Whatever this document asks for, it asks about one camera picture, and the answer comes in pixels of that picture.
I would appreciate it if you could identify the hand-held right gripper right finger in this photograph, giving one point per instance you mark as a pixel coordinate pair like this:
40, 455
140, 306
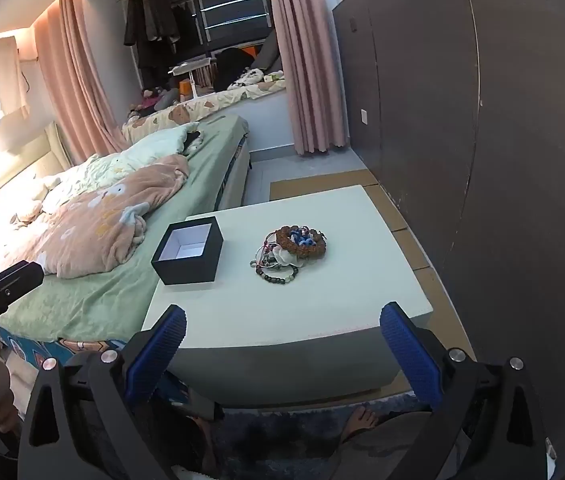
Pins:
407, 355

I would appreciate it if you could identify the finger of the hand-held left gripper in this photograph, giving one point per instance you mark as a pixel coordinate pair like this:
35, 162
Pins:
12, 282

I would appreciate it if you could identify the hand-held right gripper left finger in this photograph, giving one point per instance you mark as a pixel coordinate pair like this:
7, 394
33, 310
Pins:
162, 345

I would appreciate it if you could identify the black square gift box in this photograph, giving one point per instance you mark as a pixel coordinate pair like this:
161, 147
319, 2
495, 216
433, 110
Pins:
187, 272

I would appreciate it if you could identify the bed with green sheet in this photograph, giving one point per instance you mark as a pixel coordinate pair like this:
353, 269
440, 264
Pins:
112, 295

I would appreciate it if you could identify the person's bare foot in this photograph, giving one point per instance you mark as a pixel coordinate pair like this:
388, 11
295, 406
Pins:
360, 422

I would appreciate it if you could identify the pink floral fleece blanket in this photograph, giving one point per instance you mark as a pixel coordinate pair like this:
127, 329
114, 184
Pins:
92, 230

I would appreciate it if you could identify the person's grey trouser leg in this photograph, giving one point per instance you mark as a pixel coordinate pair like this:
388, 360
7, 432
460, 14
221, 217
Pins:
392, 450

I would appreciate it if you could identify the white low table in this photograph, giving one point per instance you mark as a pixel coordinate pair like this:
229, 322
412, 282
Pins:
312, 310

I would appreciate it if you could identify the cardboard floor sheets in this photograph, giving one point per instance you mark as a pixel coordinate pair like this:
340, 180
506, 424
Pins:
412, 240

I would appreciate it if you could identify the beige bed headboard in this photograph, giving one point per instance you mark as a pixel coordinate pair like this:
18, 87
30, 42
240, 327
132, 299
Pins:
57, 150

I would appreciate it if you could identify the dark blue rug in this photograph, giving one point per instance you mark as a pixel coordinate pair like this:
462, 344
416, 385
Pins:
272, 435

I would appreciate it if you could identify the light green quilt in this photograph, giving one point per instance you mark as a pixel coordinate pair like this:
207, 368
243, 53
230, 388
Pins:
152, 147

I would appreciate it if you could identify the cream hanging towel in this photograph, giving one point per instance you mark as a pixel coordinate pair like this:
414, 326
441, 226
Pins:
7, 80

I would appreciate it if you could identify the pink curtain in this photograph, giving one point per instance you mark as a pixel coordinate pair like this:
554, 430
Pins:
307, 60
77, 85

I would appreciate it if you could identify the heap of plush toys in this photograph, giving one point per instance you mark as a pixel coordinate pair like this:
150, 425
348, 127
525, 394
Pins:
155, 100

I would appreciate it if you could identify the dark brown wardrobe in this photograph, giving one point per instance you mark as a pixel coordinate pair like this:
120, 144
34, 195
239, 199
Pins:
462, 110

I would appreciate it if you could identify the floral window seat cushion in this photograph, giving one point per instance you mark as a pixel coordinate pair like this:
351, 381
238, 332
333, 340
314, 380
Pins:
222, 100

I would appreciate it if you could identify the orange container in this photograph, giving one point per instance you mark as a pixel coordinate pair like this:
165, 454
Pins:
187, 91

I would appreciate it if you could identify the small white folding table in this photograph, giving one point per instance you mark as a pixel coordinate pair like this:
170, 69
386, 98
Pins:
192, 66

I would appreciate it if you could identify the black cloth pile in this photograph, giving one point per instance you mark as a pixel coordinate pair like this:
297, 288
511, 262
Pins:
232, 70

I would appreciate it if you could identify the dark hanging clothes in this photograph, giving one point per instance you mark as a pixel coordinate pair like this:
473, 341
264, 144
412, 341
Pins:
152, 15

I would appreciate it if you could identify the grey pillow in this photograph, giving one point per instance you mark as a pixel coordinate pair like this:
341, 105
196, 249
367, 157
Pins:
267, 55

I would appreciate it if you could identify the dark framed window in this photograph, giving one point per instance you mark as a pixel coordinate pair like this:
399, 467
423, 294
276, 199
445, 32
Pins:
232, 10

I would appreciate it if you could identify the white wall socket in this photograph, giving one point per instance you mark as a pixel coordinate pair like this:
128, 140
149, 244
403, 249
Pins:
365, 117

